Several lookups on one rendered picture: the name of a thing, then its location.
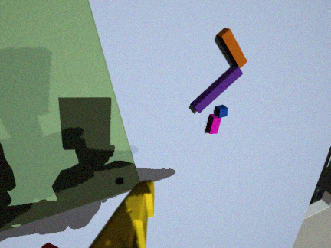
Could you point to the small blue cube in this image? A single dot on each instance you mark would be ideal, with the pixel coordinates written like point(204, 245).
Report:
point(221, 111)

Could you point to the dark red rod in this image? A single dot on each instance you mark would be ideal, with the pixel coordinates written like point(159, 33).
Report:
point(49, 245)

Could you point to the magenta block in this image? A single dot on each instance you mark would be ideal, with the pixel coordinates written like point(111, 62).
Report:
point(213, 124)

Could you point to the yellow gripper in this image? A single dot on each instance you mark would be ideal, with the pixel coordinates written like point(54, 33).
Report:
point(127, 227)

